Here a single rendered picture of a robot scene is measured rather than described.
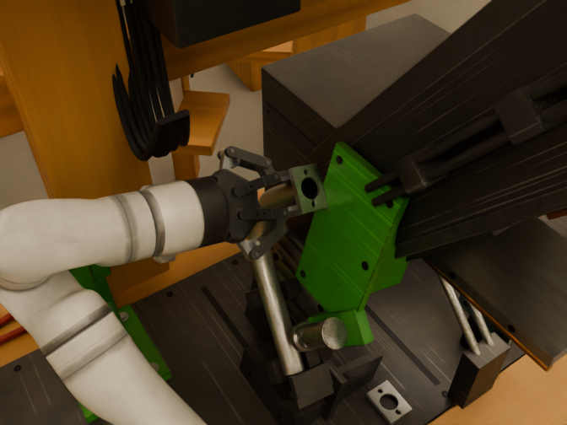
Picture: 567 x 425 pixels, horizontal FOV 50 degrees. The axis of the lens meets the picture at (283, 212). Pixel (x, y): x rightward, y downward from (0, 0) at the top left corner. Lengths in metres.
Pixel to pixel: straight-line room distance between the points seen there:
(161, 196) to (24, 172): 2.23
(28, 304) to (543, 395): 0.71
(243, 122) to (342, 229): 2.21
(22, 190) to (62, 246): 2.18
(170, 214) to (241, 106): 2.41
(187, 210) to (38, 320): 0.17
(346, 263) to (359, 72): 0.30
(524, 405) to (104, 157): 0.69
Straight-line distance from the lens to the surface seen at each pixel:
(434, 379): 0.95
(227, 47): 1.01
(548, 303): 0.78
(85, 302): 0.58
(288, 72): 0.89
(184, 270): 1.09
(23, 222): 0.56
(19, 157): 2.93
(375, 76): 0.89
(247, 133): 2.83
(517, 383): 0.99
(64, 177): 0.88
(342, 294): 0.75
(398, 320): 1.00
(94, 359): 0.57
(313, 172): 0.73
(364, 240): 0.70
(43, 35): 0.78
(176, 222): 0.62
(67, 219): 0.58
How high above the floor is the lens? 1.70
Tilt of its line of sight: 44 degrees down
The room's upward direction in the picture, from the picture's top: straight up
